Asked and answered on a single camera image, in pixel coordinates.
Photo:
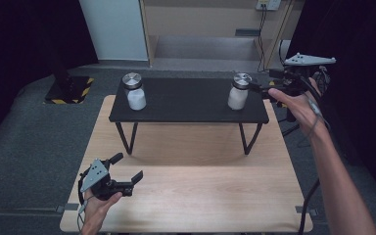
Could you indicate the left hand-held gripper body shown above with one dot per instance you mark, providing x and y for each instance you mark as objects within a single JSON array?
[{"x": 94, "y": 174}]

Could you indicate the white jar with metal lid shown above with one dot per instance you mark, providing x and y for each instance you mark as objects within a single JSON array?
[
  {"x": 237, "y": 98},
  {"x": 136, "y": 98}
]

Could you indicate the dark slot plate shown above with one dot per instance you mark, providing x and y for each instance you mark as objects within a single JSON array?
[{"x": 247, "y": 32}]

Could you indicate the white panel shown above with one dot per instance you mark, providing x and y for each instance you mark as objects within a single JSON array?
[{"x": 116, "y": 29}]

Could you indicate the person's left hand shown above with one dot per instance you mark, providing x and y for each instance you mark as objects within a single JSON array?
[{"x": 96, "y": 210}]

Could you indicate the person's right hand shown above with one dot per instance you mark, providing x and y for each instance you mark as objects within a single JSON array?
[{"x": 302, "y": 107}]

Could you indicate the black curtain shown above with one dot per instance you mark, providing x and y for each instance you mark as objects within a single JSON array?
[
  {"x": 19, "y": 49},
  {"x": 362, "y": 98}
]

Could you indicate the white power outlet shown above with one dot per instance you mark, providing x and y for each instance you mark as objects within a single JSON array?
[{"x": 269, "y": 4}]

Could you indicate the grey tape strip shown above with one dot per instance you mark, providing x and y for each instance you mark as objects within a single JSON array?
[
  {"x": 68, "y": 207},
  {"x": 306, "y": 211}
]

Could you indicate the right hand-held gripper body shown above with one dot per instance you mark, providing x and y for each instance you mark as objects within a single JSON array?
[{"x": 306, "y": 59}]

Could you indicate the black shelf with metal legs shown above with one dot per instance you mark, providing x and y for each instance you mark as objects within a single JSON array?
[{"x": 189, "y": 104}]

